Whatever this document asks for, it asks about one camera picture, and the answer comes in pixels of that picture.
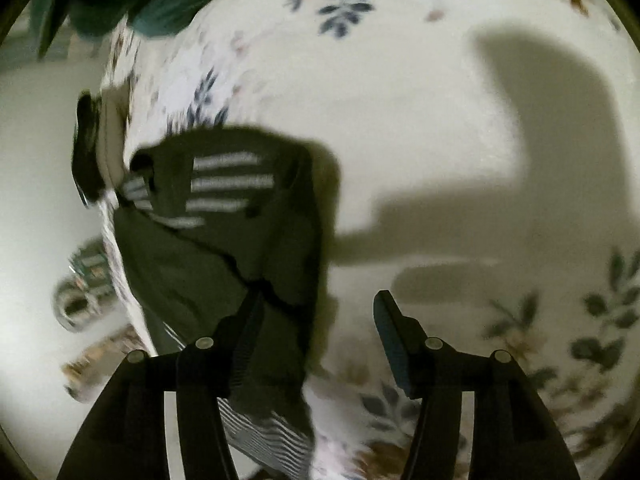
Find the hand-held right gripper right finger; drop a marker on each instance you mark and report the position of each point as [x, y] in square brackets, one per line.
[392, 345]

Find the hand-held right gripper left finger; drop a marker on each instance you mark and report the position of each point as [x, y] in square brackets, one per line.
[234, 360]

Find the dark green garment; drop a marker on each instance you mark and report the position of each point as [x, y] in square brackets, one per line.
[225, 245]

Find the striped blurred object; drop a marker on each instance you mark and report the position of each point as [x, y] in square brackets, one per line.
[80, 290]

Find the floral bedsheet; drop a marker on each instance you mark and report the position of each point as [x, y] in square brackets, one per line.
[425, 135]

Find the black object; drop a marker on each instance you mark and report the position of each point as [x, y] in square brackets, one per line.
[87, 150]

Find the dark green blanket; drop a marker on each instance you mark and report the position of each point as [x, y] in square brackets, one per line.
[150, 0]

